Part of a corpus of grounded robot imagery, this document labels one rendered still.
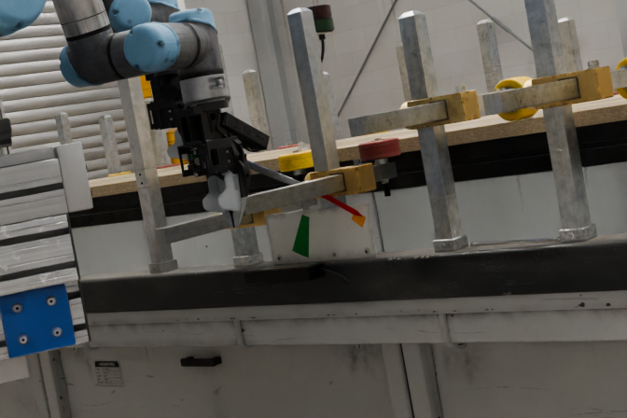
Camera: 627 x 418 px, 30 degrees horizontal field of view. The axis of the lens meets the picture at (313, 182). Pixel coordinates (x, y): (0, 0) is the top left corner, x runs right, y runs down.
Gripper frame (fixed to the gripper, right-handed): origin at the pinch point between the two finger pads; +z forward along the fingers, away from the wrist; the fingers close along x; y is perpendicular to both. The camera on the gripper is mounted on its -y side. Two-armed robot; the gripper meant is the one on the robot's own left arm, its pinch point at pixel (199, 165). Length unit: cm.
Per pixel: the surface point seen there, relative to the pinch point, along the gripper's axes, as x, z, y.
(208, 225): 8.3, 11.5, -3.8
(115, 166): -165, -2, 115
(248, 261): -4.5, 21.0, -4.8
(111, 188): -47, 3, 48
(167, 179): -40.0, 2.7, 28.5
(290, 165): -16.7, 3.6, -12.7
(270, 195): 24.7, 6.9, -24.4
